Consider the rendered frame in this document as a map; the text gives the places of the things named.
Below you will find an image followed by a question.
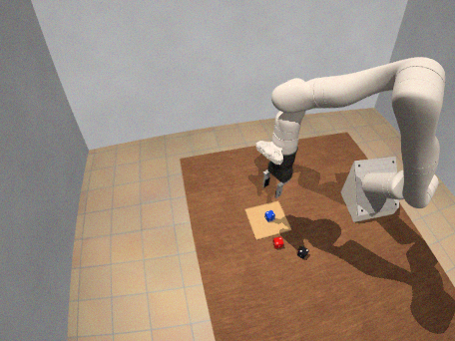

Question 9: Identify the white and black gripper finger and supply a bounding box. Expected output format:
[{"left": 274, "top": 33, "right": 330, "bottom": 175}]
[
  {"left": 275, "top": 182, "right": 286, "bottom": 198},
  {"left": 263, "top": 170, "right": 270, "bottom": 187}
]

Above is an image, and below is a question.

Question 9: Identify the red die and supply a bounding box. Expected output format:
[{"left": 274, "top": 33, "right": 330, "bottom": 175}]
[{"left": 273, "top": 237, "right": 283, "bottom": 248}]

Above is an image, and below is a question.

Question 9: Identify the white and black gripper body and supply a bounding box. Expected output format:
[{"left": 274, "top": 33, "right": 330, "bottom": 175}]
[{"left": 256, "top": 132, "right": 298, "bottom": 182}]

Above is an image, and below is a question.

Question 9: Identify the tan square mat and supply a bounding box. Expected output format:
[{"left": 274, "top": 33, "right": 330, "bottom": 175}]
[{"left": 245, "top": 201, "right": 291, "bottom": 239}]

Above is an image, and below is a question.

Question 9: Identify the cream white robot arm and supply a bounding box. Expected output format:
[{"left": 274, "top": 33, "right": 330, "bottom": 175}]
[{"left": 271, "top": 57, "right": 445, "bottom": 208}]

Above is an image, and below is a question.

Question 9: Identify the blue die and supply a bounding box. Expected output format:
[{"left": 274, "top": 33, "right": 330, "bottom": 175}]
[{"left": 264, "top": 210, "right": 275, "bottom": 222}]

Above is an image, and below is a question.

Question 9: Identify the black die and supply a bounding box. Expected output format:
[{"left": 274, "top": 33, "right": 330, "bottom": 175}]
[{"left": 297, "top": 246, "right": 309, "bottom": 259}]

